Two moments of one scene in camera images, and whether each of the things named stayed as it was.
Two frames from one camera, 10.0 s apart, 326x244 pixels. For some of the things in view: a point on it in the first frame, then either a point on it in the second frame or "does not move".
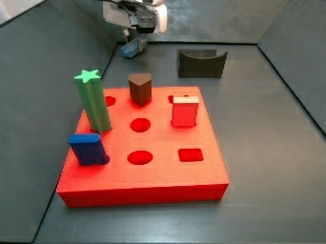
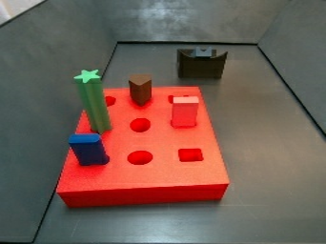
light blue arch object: [131, 49] to [205, 52]
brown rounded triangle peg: [141, 88] does not move
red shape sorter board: [159, 163] does not move
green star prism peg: [94, 92] does not move
